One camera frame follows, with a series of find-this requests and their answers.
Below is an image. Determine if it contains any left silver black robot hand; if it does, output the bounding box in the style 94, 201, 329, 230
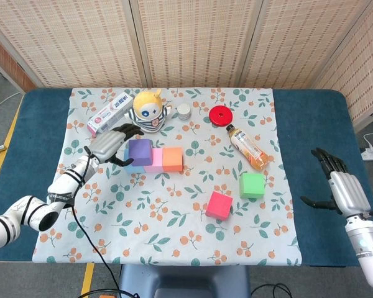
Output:
86, 123, 145, 167

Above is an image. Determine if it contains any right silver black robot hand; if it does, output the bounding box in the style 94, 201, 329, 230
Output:
300, 147, 373, 218

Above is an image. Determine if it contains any purple foam cube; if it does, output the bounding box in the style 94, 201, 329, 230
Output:
127, 138, 154, 167

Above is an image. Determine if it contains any light blue foam cube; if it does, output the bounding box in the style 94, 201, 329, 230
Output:
123, 148, 145, 174

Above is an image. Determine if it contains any pink foam cube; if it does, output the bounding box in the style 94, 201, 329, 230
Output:
144, 148, 164, 174

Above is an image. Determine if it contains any orange foam cube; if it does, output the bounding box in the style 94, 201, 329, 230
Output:
162, 147, 184, 173

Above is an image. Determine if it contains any magenta foam cube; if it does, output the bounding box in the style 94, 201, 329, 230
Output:
205, 191, 234, 222

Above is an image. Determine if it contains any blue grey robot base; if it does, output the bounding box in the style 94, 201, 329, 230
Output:
117, 264, 252, 298

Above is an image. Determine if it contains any white toothpaste box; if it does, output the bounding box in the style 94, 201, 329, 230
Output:
86, 92, 134, 138

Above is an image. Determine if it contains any yellow plush toy striped shirt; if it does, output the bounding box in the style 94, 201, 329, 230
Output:
125, 88, 172, 133

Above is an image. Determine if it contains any teal padded table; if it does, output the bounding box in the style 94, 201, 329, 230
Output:
0, 88, 373, 268

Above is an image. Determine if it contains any small white jar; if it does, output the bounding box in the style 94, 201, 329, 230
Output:
176, 103, 192, 121

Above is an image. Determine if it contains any green foam cube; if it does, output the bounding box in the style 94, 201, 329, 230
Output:
239, 173, 266, 199

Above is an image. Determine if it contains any floral fruit print tablecloth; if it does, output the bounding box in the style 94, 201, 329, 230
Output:
32, 88, 302, 267

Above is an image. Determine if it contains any orange drink plastic bottle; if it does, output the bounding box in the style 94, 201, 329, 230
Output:
226, 124, 271, 172

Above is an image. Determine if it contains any red disc with hole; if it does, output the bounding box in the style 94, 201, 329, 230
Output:
208, 105, 234, 127

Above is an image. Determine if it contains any bamboo folding screen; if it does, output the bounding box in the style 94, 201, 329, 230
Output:
0, 0, 373, 125

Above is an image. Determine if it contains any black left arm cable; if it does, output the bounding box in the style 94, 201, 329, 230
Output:
70, 148, 122, 298

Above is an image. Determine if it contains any white floor cable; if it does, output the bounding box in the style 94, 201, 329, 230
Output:
0, 91, 22, 125

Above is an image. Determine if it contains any black floor cable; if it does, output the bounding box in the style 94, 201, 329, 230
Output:
251, 282, 293, 298

